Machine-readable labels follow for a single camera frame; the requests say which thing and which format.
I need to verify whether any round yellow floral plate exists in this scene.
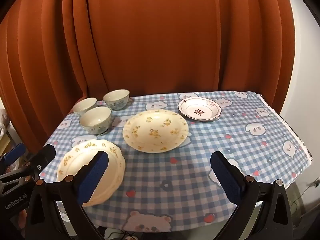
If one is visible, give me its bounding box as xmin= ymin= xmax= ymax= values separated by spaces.
xmin=122 ymin=109 xmax=189 ymax=153

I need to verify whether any black cable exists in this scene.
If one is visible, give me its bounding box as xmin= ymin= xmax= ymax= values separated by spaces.
xmin=289 ymin=177 xmax=320 ymax=220

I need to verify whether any orange curtain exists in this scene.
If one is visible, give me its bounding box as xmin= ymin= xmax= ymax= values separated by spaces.
xmin=0 ymin=0 xmax=293 ymax=153

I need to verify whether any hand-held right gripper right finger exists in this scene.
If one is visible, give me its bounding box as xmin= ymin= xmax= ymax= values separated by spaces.
xmin=210 ymin=151 xmax=293 ymax=240

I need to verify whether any red-rimmed white plate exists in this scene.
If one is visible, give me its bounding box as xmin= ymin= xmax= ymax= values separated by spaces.
xmin=178 ymin=97 xmax=222 ymax=122

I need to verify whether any blue checkered cartoon tablecloth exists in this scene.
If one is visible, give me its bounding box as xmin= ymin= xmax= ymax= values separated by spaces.
xmin=41 ymin=91 xmax=313 ymax=233

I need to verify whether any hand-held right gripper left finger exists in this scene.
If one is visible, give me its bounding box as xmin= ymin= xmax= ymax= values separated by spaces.
xmin=26 ymin=151 xmax=109 ymax=240

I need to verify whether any cluttered shelf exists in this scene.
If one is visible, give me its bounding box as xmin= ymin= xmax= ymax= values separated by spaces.
xmin=0 ymin=108 xmax=12 ymax=157

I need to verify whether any white blue floral bowl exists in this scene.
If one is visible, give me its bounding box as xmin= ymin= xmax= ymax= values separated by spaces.
xmin=103 ymin=89 xmax=130 ymax=111
xmin=72 ymin=97 xmax=97 ymax=117
xmin=79 ymin=106 xmax=112 ymax=134

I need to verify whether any scalloped yellow floral plate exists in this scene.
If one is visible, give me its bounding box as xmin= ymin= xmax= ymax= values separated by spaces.
xmin=56 ymin=139 xmax=126 ymax=207

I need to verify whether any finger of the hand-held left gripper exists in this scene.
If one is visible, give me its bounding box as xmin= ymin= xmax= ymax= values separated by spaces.
xmin=24 ymin=144 xmax=56 ymax=179
xmin=0 ymin=143 xmax=26 ymax=167

